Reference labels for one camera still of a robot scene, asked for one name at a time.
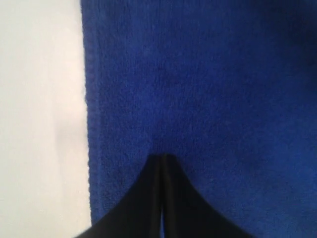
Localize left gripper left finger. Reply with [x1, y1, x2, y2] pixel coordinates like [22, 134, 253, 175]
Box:
[79, 155, 162, 238]

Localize blue towel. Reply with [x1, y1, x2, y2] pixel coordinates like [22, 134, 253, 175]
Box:
[81, 0, 317, 238]

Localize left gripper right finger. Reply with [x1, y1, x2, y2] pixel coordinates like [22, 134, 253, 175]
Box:
[161, 154, 245, 238]

